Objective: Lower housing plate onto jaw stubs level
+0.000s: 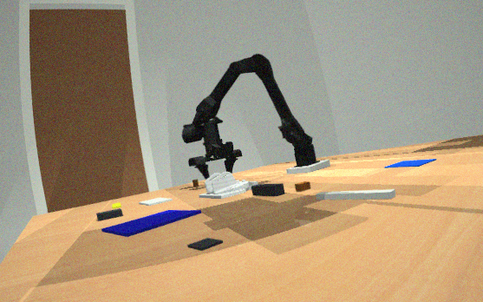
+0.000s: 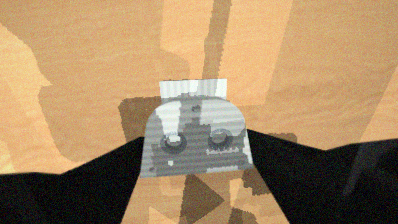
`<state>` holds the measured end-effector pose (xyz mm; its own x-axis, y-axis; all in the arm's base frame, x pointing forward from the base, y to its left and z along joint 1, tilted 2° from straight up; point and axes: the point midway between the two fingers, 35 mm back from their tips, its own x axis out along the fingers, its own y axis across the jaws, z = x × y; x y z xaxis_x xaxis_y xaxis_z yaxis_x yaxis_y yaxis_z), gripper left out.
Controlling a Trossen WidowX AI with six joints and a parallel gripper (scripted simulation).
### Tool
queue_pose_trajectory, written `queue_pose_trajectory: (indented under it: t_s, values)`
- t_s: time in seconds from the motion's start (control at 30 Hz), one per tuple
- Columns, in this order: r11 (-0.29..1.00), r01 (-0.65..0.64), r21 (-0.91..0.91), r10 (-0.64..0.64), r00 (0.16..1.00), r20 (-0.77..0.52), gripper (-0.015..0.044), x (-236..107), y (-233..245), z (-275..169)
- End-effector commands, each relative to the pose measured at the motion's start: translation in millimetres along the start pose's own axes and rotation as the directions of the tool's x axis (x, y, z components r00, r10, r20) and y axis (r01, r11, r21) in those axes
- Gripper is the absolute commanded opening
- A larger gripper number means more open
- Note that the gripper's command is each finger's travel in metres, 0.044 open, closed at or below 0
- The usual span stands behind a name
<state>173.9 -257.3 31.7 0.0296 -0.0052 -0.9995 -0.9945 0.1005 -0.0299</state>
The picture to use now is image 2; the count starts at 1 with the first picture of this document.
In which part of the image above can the grey housing plate with two round holes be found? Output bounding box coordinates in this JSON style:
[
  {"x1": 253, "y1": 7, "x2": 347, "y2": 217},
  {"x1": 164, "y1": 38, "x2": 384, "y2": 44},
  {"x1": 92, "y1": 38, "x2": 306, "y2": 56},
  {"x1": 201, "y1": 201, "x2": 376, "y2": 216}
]
[{"x1": 140, "y1": 96, "x2": 253, "y2": 178}]

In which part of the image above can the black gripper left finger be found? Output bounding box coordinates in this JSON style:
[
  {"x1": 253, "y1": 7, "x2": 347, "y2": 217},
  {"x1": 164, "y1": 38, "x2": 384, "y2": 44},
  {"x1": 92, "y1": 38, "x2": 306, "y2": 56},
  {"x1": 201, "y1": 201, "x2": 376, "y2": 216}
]
[{"x1": 0, "y1": 137, "x2": 144, "y2": 224}]

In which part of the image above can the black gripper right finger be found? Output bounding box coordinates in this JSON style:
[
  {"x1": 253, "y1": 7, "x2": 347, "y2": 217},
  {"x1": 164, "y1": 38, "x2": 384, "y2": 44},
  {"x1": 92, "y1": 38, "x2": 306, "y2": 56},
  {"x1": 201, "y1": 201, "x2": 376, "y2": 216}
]
[{"x1": 247, "y1": 129, "x2": 398, "y2": 224}]

